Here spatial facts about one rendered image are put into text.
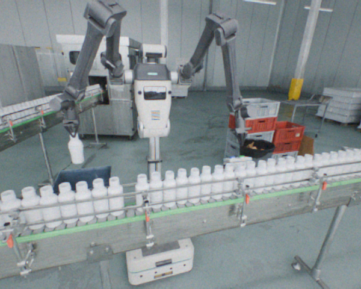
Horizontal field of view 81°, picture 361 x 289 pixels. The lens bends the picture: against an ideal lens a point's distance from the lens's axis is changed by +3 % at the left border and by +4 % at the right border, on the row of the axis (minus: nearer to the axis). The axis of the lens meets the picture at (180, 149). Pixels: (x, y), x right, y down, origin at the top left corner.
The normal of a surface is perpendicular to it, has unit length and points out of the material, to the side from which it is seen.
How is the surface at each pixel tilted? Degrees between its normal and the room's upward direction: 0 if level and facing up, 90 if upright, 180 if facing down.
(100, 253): 90
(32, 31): 90
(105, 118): 90
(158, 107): 90
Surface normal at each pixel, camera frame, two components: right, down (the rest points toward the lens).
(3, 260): 0.29, 0.38
